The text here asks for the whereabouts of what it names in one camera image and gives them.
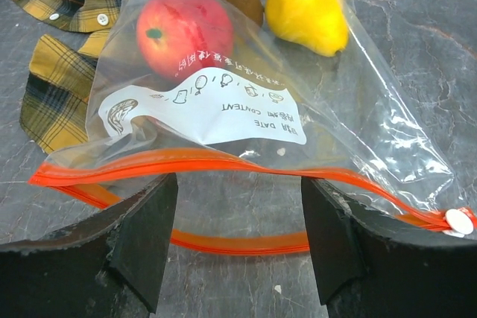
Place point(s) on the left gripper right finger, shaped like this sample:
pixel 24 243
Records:
pixel 368 264

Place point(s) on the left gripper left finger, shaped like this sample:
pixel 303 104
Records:
pixel 108 265

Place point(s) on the clear zip top bag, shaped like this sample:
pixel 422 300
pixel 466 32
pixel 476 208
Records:
pixel 275 109

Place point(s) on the red fake tomato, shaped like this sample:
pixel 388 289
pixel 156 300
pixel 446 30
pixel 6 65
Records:
pixel 180 37

